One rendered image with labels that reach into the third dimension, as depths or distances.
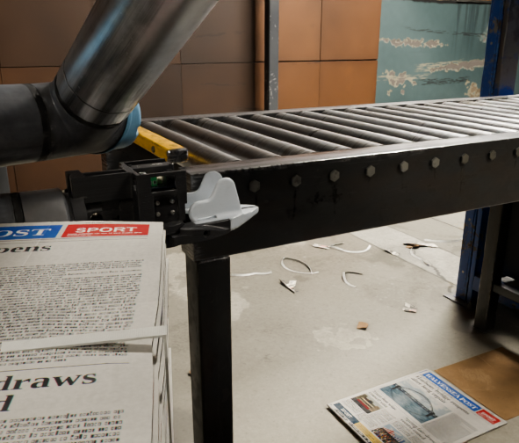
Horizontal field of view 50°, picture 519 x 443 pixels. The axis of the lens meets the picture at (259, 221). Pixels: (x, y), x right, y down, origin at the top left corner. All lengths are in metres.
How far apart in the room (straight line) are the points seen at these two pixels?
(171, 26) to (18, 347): 0.26
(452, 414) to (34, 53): 3.12
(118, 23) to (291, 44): 3.98
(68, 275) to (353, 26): 4.45
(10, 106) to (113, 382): 0.35
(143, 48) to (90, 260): 0.18
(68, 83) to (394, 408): 1.31
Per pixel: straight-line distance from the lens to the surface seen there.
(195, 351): 0.83
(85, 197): 0.57
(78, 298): 0.32
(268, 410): 1.59
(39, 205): 0.56
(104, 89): 0.50
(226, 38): 4.16
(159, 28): 0.44
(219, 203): 0.61
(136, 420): 0.22
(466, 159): 0.98
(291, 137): 1.00
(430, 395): 1.69
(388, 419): 1.58
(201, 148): 0.88
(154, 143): 0.82
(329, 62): 4.60
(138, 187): 0.56
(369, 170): 0.84
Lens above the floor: 0.96
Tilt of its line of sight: 18 degrees down
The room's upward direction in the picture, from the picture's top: straight up
